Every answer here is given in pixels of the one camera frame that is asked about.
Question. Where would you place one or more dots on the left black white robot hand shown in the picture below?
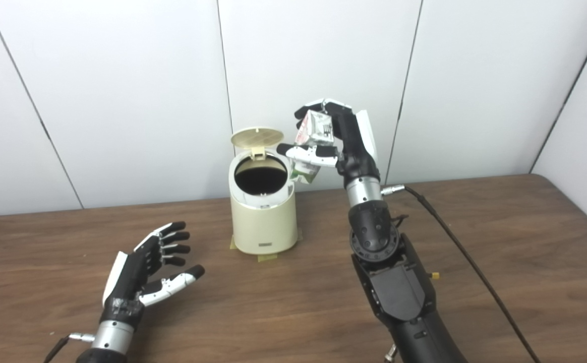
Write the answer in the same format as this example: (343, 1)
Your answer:
(129, 277)

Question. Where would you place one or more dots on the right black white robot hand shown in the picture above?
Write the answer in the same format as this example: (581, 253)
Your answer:
(356, 146)

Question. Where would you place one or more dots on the white green milk carton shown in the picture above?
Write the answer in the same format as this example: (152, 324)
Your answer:
(318, 128)

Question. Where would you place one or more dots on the cream-colored bin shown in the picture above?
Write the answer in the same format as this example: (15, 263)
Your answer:
(263, 222)

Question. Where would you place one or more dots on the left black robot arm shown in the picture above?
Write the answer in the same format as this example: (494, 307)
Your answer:
(109, 338)

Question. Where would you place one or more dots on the small silver plug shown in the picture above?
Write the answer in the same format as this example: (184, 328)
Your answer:
(390, 354)

